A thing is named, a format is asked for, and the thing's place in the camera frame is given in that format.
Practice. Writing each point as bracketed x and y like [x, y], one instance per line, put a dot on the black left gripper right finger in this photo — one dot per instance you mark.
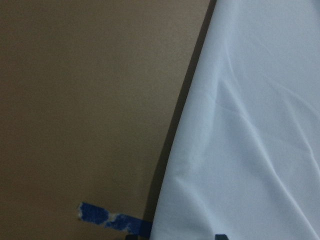
[221, 237]

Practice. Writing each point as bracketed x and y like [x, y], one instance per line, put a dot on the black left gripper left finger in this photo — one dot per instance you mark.
[131, 237]

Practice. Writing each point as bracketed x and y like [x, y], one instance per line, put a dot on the light blue t-shirt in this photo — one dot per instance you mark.
[245, 160]

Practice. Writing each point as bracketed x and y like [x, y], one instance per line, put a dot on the brown paper table cover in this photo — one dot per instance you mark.
[91, 93]

